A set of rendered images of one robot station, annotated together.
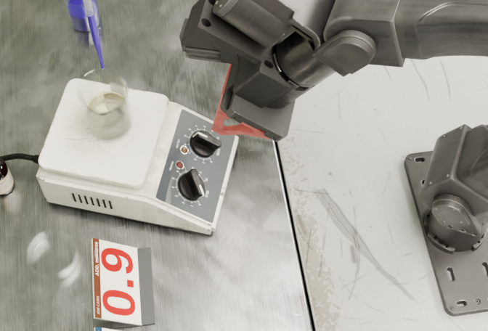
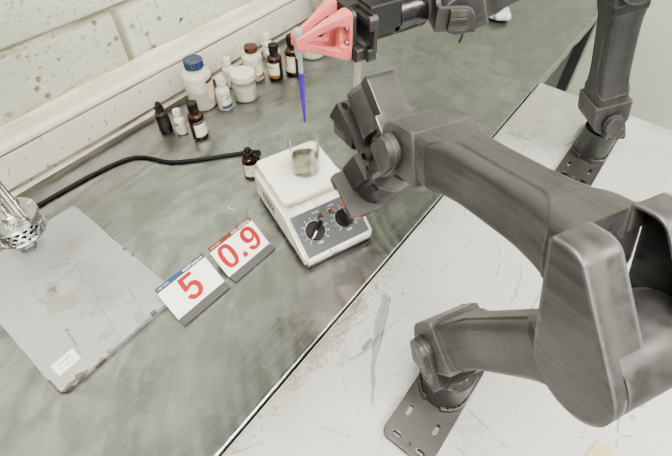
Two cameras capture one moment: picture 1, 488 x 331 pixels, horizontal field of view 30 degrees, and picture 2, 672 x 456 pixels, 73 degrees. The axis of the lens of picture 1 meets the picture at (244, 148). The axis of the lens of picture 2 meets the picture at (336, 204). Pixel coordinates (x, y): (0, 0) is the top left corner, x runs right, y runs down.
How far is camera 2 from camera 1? 0.46 m
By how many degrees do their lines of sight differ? 29
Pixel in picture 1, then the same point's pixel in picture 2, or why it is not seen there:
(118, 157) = (290, 185)
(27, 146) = not seen: hidden behind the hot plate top
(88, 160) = (277, 176)
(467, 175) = (439, 329)
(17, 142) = not seen: hidden behind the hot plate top
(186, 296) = (263, 284)
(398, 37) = (415, 155)
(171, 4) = not seen: hidden behind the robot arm
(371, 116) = (461, 285)
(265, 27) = (364, 119)
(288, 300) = (305, 333)
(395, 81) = (497, 279)
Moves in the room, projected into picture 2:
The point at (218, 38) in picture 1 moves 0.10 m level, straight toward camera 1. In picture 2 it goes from (344, 119) to (283, 158)
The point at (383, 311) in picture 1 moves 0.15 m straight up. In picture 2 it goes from (348, 390) to (350, 342)
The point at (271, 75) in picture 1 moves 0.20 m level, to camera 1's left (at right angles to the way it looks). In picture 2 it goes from (358, 163) to (262, 92)
